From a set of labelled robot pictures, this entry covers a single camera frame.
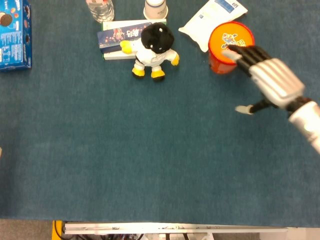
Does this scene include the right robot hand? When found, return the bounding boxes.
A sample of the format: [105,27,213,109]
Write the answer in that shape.
[222,44,306,116]

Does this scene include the black and white plush toy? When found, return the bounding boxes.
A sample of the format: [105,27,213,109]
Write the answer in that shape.
[119,22,181,82]

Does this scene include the orange snack canister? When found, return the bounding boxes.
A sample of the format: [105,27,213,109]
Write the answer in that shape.
[207,21,256,75]

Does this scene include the white plastic pouch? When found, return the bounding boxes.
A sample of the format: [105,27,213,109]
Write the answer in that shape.
[178,0,249,53]

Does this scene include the white paper cup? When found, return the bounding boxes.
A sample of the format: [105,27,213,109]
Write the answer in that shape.
[142,0,169,20]

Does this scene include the blue felt table mat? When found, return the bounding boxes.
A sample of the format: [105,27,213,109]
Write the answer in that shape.
[0,0,320,228]

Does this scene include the white flat box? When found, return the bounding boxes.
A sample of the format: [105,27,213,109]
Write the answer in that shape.
[101,18,168,61]

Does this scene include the dark blue printed box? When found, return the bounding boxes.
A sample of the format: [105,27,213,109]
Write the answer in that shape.
[96,21,153,54]

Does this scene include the clear plastic water bottle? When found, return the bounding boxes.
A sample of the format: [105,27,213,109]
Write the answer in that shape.
[85,0,116,24]

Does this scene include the blue Oreo cookie box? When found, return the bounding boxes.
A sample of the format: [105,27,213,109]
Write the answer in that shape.
[0,0,33,73]

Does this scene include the aluminium frame rail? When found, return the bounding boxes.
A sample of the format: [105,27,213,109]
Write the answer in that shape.
[62,221,288,235]

